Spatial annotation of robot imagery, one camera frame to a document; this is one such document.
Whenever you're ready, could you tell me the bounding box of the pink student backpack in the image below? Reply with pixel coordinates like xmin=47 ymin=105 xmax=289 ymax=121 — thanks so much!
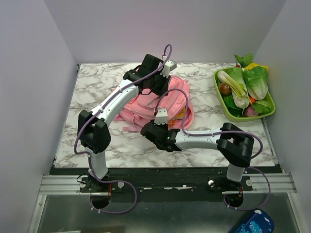
xmin=114 ymin=89 xmax=194 ymax=132

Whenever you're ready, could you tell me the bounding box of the orange card packet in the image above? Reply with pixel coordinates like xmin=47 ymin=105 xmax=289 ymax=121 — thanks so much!
xmin=168 ymin=107 xmax=186 ymax=128

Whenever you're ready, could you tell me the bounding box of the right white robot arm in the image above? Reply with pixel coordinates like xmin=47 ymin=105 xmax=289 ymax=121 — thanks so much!
xmin=140 ymin=122 xmax=254 ymax=190

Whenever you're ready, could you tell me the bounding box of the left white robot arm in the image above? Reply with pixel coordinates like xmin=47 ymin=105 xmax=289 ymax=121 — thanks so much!
xmin=73 ymin=54 xmax=174 ymax=192

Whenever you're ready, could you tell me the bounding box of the brown round fruit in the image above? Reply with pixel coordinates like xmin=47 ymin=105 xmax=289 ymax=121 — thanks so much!
xmin=218 ymin=83 xmax=231 ymax=96

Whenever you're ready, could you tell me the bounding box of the green vegetable tray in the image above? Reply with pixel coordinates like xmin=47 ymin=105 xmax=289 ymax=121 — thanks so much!
xmin=213 ymin=68 xmax=276 ymax=122

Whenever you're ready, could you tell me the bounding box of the purple pink radish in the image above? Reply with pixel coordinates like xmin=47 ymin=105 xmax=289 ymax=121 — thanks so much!
xmin=244 ymin=105 xmax=259 ymax=117

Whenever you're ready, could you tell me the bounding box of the green lettuce head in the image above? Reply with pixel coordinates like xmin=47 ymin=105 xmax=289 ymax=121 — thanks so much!
xmin=242 ymin=66 xmax=268 ymax=100

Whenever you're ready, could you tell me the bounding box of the blue dinosaur pencil case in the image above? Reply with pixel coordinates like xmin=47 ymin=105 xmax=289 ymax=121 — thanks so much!
xmin=229 ymin=209 xmax=275 ymax=233

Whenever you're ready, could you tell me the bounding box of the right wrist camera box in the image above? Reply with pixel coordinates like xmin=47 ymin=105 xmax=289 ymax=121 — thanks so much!
xmin=154 ymin=108 xmax=168 ymax=125

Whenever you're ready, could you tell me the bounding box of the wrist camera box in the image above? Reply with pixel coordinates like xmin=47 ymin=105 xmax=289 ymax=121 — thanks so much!
xmin=154 ymin=108 xmax=168 ymax=125
xmin=160 ymin=60 xmax=177 ymax=78

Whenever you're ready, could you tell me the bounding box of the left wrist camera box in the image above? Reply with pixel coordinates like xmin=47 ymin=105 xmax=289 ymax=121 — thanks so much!
xmin=160 ymin=60 xmax=177 ymax=78

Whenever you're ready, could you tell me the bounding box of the black mounting rail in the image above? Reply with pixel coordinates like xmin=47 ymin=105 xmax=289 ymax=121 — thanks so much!
xmin=50 ymin=167 xmax=253 ymax=203

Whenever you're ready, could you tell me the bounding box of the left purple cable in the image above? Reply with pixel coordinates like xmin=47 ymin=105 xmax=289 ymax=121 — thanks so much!
xmin=74 ymin=44 xmax=173 ymax=215

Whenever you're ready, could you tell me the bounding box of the purple cable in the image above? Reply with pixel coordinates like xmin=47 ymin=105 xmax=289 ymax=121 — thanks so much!
xmin=74 ymin=44 xmax=173 ymax=215
xmin=154 ymin=89 xmax=272 ymax=211

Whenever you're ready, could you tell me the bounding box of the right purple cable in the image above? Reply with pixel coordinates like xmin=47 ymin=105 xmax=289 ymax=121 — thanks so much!
xmin=154 ymin=89 xmax=272 ymax=211

